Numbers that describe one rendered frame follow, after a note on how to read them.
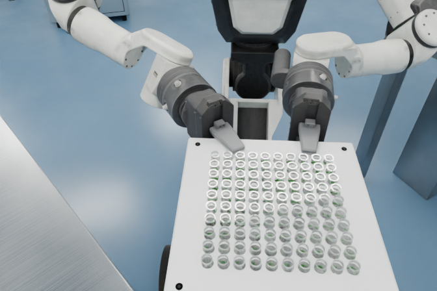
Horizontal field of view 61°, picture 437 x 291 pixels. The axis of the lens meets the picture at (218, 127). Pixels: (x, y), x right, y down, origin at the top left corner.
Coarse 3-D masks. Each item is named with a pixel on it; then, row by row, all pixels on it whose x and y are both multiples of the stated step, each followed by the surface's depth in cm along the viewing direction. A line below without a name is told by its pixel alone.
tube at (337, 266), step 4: (336, 260) 40; (340, 260) 40; (332, 264) 39; (336, 264) 41; (340, 264) 40; (332, 268) 39; (336, 268) 41; (340, 268) 41; (332, 272) 40; (336, 272) 39; (340, 272) 39
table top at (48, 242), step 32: (0, 128) 85; (0, 160) 78; (32, 160) 78; (0, 192) 71; (32, 192) 71; (0, 224) 66; (32, 224) 66; (64, 224) 66; (0, 256) 61; (32, 256) 61; (64, 256) 61; (96, 256) 61; (0, 288) 57; (32, 288) 57; (64, 288) 57; (96, 288) 57; (128, 288) 57
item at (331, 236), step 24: (240, 168) 50; (264, 168) 50; (288, 168) 50; (240, 192) 47; (264, 192) 48; (312, 192) 48; (240, 216) 45; (312, 216) 45; (240, 240) 42; (288, 240) 42; (312, 240) 42; (336, 240) 42
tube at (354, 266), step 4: (352, 260) 40; (356, 260) 40; (348, 264) 40; (352, 264) 41; (356, 264) 40; (348, 268) 40; (352, 268) 41; (356, 268) 40; (360, 268) 39; (352, 272) 39; (356, 272) 39
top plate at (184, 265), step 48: (192, 144) 55; (288, 144) 55; (336, 144) 54; (192, 192) 48; (288, 192) 48; (192, 240) 43; (192, 288) 39; (240, 288) 39; (288, 288) 39; (336, 288) 38; (384, 288) 38
